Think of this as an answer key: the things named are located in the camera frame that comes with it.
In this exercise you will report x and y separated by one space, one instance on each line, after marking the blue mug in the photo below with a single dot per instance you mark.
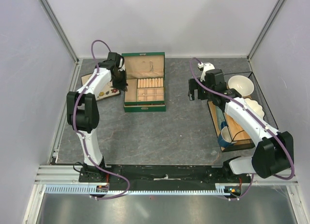
224 139

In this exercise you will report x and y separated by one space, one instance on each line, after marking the yellow ceramic bowl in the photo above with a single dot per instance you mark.
243 85

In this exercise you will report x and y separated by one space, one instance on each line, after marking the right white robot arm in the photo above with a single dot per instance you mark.
274 150

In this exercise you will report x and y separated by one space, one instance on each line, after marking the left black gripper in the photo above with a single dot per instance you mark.
122 86

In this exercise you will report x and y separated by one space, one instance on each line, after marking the green jewelry box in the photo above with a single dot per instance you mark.
145 73

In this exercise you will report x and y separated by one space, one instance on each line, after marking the floral square ceramic plate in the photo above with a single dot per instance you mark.
107 91

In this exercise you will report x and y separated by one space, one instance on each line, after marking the grey cable duct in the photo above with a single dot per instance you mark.
106 190

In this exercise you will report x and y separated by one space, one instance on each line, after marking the white scalloped plate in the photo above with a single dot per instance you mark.
255 106

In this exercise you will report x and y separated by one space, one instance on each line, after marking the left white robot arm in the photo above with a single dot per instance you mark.
82 110

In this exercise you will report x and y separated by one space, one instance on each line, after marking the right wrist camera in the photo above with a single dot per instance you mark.
204 67

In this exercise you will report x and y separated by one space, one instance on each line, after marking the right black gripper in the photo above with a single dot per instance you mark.
193 84

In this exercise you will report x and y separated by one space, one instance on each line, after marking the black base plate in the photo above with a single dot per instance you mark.
168 177

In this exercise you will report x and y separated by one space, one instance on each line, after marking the green jewelry tray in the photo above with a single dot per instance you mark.
149 91

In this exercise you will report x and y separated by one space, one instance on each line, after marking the black wire shelf rack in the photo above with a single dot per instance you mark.
243 141

